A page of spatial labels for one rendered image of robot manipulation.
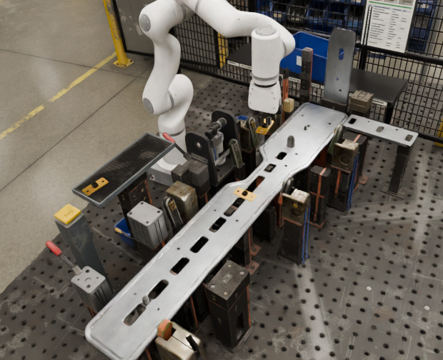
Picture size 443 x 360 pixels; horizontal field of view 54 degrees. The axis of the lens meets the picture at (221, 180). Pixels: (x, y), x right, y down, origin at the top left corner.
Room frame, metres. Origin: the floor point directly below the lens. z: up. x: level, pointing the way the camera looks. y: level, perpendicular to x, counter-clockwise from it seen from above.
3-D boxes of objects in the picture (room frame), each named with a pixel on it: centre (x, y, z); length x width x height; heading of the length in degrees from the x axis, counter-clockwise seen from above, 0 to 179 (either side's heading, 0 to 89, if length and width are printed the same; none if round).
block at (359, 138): (1.45, -0.57, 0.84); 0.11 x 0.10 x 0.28; 51
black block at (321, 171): (1.25, -0.39, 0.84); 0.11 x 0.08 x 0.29; 51
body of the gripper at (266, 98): (1.23, -0.17, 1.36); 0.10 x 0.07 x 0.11; 60
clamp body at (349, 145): (1.33, -0.50, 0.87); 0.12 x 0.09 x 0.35; 51
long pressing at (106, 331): (1.13, -0.07, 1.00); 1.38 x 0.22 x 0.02; 141
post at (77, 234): (0.98, 0.49, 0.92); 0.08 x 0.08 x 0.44; 51
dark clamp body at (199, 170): (1.25, 0.09, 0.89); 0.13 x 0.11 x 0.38; 51
